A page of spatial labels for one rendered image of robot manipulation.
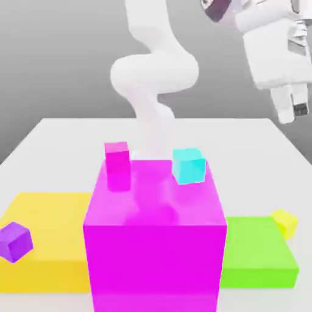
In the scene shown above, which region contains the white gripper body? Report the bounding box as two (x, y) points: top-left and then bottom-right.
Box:
(243, 22), (312, 90)

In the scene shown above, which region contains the small cyan cube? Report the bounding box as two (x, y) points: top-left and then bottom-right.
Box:
(172, 147), (207, 186)

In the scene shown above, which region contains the small yellow cube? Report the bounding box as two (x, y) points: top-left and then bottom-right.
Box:
(269, 208), (300, 241)

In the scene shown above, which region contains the small pink cube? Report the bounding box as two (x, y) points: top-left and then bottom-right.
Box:
(104, 141), (133, 193)

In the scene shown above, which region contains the small purple cube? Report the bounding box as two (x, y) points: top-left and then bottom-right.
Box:
(0, 221), (34, 264)

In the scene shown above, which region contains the large green box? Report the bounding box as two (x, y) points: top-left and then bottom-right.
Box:
(219, 216), (300, 289)

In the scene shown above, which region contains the large magenta box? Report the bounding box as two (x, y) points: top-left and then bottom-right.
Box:
(82, 159), (229, 312)

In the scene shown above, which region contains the large yellow box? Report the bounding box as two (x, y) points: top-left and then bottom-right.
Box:
(0, 191), (93, 294)

